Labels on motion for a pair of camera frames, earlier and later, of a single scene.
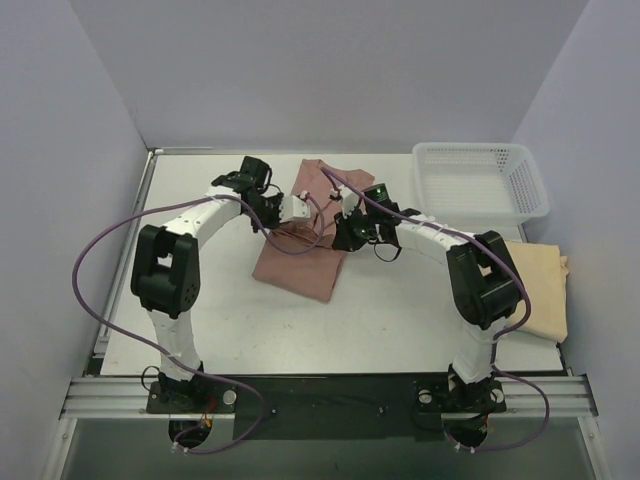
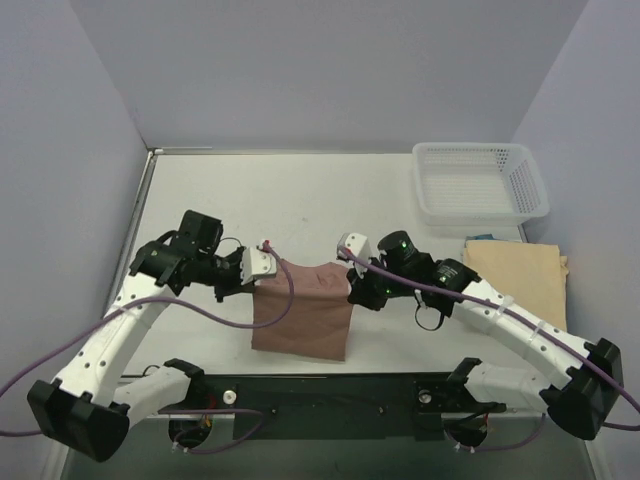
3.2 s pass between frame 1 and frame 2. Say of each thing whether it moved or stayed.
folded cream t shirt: stayed
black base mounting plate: stayed
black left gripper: moved
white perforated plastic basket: stayed
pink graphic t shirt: moved
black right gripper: moved
